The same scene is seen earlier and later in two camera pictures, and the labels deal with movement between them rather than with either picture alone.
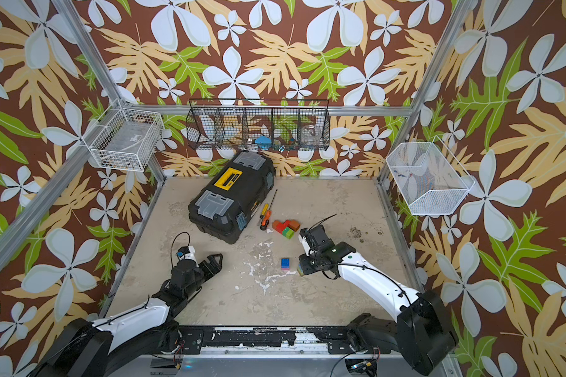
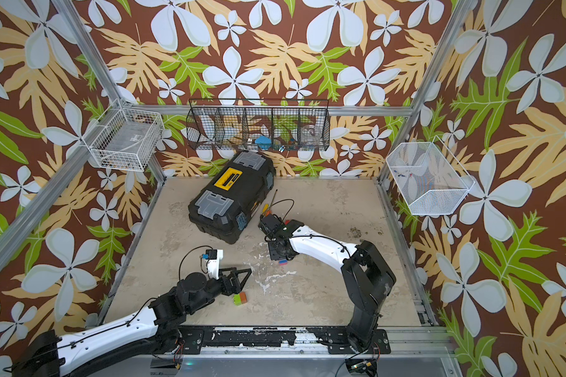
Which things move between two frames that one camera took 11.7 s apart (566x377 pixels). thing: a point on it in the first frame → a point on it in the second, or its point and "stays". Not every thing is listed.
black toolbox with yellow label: x=222 y=209 stays
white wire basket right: x=429 y=179 stays
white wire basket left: x=124 y=137 stays
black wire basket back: x=292 y=125 stays
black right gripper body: x=310 y=263 → x=275 y=254
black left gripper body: x=203 y=273 → x=212 y=288
